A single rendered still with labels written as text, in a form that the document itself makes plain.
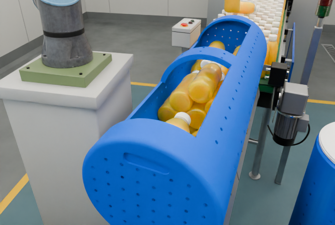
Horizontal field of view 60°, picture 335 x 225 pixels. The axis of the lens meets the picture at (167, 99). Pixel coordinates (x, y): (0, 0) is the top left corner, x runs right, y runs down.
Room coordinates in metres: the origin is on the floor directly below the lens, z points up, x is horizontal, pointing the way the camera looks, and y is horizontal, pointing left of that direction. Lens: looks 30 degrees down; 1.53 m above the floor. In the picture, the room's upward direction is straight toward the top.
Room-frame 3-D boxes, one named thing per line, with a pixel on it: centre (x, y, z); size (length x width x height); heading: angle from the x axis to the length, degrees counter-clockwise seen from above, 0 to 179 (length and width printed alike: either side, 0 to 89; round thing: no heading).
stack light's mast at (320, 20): (1.47, -0.77, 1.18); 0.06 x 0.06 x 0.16
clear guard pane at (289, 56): (1.74, -0.78, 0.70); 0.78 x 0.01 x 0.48; 159
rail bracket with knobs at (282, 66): (1.21, -0.50, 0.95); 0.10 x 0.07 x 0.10; 69
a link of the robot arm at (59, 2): (0.86, 0.31, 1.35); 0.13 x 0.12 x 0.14; 28
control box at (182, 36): (1.54, -0.10, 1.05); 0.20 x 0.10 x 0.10; 159
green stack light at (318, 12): (1.47, -0.77, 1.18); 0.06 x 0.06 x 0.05
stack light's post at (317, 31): (1.47, -0.77, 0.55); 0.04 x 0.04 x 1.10; 69
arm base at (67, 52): (0.85, 0.31, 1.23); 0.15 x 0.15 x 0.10
